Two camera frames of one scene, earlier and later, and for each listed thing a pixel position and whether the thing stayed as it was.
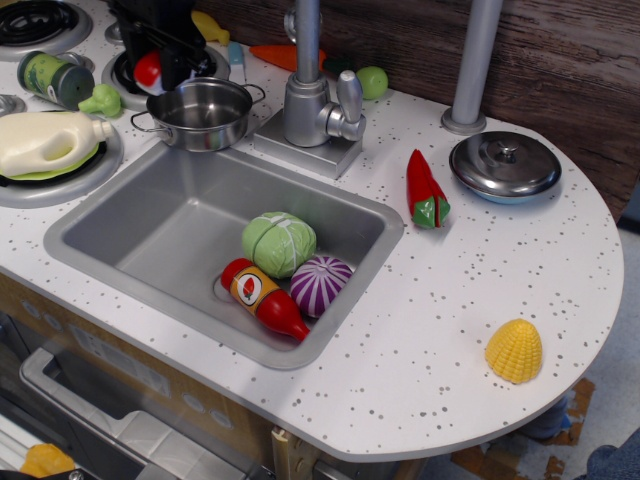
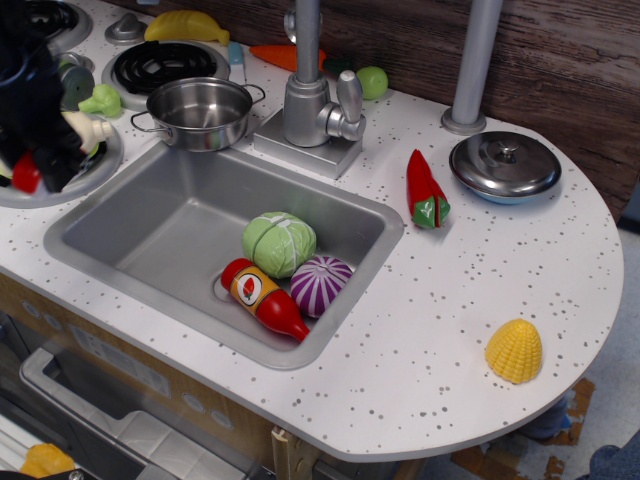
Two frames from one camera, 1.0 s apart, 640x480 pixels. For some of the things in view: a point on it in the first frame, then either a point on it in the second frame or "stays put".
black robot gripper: x=167 y=24 to x=31 y=117
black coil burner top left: x=48 y=26 stays put
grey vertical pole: x=481 y=19 stays put
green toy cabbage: x=276 y=242 stays put
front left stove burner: x=68 y=187 stays put
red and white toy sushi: x=147 y=73 to x=26 y=174
